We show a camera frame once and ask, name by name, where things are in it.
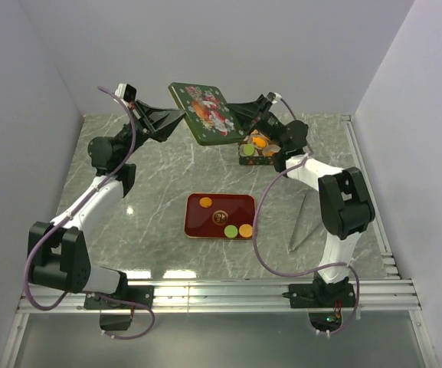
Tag green round cookie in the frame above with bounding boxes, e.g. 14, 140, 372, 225
224, 225, 238, 238
242, 144, 256, 156

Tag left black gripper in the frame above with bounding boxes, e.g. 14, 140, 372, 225
116, 100, 188, 164

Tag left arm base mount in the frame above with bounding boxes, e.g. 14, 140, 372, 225
83, 285, 155, 311

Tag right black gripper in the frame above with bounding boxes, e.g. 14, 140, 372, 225
222, 97, 286, 151

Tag orange flower cookie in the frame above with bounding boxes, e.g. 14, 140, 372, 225
251, 136, 267, 150

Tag green cookie tin box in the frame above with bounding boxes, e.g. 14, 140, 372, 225
238, 130, 280, 166

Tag gold tin lid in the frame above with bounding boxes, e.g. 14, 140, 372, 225
168, 82, 245, 146

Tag red rectangular tray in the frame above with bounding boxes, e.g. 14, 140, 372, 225
184, 192, 256, 240

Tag metal tweezers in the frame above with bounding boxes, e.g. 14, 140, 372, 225
288, 192, 321, 254

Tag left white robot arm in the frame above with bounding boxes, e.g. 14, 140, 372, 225
25, 100, 185, 308

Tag dark patterned cookie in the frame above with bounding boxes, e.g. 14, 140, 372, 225
212, 210, 228, 225

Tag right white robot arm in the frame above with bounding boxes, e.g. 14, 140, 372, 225
227, 93, 375, 306

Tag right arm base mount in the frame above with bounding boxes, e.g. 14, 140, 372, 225
283, 280, 356, 309

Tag orange waffle round cookie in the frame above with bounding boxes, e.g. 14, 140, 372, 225
238, 224, 254, 238

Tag brown round cookie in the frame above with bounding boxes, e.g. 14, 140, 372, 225
199, 196, 213, 209

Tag aluminium mounting rail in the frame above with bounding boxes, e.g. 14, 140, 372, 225
16, 278, 423, 314

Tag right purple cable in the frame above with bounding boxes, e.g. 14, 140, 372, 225
251, 91, 360, 337

